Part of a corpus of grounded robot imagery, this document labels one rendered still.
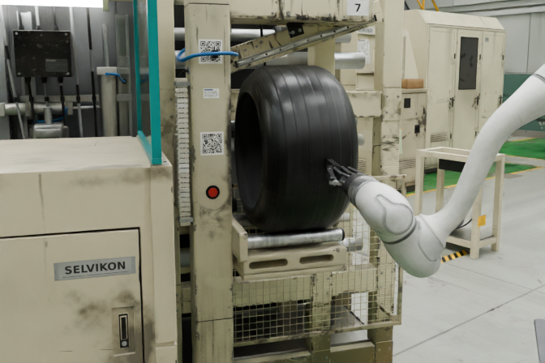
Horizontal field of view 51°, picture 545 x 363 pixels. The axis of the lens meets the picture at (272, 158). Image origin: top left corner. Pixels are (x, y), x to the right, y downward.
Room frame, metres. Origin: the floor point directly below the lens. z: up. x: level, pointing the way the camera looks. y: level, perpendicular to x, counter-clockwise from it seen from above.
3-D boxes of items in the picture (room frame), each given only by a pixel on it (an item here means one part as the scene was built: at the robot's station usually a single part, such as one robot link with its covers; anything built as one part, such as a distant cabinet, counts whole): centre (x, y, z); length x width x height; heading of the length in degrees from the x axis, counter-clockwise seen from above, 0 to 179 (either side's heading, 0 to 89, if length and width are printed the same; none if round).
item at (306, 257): (1.82, -0.07, 0.84); 0.36 x 0.09 x 0.06; 106
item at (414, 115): (6.84, -1.37, 0.62); 0.91 x 0.58 x 1.25; 128
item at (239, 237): (1.91, 0.14, 0.90); 0.40 x 0.03 x 0.10; 16
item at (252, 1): (2.28, -0.07, 1.71); 0.61 x 0.25 x 0.15; 106
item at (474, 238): (4.60, -1.53, 0.40); 0.60 x 0.35 x 0.80; 38
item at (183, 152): (1.81, 0.29, 1.19); 0.05 x 0.04 x 0.48; 16
